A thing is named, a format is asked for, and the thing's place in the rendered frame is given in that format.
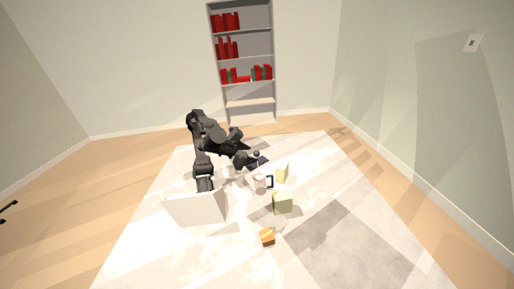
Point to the pale yellow cube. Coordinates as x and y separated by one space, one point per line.
281 171
282 202

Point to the glass french press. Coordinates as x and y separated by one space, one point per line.
259 177

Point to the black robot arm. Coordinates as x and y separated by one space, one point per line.
199 124

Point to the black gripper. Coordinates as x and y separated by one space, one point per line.
241 158

